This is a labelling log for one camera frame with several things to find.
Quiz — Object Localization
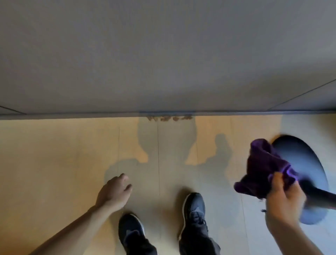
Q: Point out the person's left hand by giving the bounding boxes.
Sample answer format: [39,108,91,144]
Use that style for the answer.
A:
[95,173,133,211]

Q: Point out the person's right hand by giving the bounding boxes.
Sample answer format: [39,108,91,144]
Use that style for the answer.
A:
[265,172,307,229]

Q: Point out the purple cloth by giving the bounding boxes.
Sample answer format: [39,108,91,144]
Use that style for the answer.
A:
[234,138,300,200]

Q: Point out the person's right forearm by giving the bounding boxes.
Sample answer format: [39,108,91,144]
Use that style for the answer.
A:
[265,218,325,255]

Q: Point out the person's left forearm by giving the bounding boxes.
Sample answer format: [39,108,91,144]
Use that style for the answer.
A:
[28,204,122,255]

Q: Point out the round blue-grey stand base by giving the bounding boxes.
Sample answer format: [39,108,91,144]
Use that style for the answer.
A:
[272,135,330,225]

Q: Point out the person's black left shoe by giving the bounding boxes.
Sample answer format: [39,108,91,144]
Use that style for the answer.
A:
[118,213,146,251]

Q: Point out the person's black shoe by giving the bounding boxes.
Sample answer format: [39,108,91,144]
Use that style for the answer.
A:
[118,213,146,251]
[179,192,208,240]

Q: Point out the black stand pole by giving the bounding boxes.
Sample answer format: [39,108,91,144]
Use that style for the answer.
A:
[301,180,336,210]

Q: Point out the person's black right shoe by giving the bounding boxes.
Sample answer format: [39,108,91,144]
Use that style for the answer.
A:
[179,192,208,240]

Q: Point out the brown debris patch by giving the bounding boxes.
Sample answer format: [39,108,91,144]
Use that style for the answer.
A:
[146,116,194,122]

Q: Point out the grey baseboard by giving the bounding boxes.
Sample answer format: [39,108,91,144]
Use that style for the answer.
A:
[0,110,336,121]

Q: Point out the person's dark trousers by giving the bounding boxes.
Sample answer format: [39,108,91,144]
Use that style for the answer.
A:
[123,231,221,255]

